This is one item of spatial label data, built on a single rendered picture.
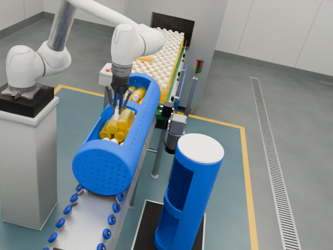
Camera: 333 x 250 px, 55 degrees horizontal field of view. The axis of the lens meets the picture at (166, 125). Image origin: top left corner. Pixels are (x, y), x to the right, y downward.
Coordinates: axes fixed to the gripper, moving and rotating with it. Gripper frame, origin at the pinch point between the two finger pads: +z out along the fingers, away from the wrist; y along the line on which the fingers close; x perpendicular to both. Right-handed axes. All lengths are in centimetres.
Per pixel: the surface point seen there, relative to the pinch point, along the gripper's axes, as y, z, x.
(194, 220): 53, 76, 16
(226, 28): 82, 70, 494
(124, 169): 10.2, 16.7, -18.6
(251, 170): 120, 131, 156
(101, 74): -33, 22, 83
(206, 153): 49, 28, 23
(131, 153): 11.0, 13.2, -10.5
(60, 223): -10, 33, -41
